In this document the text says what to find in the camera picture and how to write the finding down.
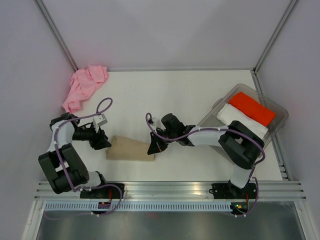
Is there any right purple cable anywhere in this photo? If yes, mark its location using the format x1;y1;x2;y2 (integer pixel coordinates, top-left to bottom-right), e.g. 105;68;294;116
145;112;266;218

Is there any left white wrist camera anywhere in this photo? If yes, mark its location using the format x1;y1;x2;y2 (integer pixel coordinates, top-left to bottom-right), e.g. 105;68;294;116
92;113;108;133

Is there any right aluminium frame post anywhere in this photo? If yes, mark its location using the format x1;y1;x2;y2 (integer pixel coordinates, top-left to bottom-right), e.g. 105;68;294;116
252;0;300;75

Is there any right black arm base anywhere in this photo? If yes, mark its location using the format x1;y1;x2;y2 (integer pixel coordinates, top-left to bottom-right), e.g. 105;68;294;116
208;182;258;200

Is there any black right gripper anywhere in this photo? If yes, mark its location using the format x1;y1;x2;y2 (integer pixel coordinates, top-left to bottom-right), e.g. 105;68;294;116
148;128;177;154

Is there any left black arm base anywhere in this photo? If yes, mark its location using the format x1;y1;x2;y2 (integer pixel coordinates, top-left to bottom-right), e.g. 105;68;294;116
80;183;125;200

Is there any clear grey plastic bin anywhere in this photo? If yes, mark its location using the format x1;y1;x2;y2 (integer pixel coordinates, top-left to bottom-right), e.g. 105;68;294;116
198;83;289;150

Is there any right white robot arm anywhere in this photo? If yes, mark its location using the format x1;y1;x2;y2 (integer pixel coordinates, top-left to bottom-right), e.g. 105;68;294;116
145;112;266;198

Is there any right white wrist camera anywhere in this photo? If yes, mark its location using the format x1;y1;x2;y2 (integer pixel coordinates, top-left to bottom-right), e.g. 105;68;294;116
149;117;161;129

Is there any rolled orange t shirt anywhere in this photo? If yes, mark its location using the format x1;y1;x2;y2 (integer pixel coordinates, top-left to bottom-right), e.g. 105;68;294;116
228;91;276;127

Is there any white slotted cable duct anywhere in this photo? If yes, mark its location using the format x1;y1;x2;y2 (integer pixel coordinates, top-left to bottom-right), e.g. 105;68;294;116
44;201;232;212

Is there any pink crumpled t shirt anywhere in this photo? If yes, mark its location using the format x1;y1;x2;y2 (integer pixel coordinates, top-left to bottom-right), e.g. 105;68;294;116
62;65;109;114

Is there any aluminium front rail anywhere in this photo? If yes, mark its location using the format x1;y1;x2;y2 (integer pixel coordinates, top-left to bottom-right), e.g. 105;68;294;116
33;180;307;202

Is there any beige t shirt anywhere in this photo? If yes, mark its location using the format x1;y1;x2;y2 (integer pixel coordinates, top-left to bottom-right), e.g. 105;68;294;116
106;135;155;162

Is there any white t shirt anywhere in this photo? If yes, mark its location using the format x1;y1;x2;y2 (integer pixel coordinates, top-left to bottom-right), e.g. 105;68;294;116
216;103;268;139

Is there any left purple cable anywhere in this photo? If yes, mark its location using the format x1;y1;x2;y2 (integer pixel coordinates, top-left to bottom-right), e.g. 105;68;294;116
44;97;125;221

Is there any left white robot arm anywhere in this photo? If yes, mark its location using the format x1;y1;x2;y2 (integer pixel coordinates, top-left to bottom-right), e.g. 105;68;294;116
38;113;112;198

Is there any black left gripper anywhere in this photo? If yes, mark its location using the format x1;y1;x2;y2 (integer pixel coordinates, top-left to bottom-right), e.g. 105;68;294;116
71;124;112;151

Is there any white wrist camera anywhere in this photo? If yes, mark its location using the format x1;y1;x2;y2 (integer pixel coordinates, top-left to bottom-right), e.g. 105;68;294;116
149;117;161;129
92;113;108;133

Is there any purple cable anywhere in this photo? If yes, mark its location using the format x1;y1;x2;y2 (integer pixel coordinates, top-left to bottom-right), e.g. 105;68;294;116
44;97;125;221
145;112;266;218

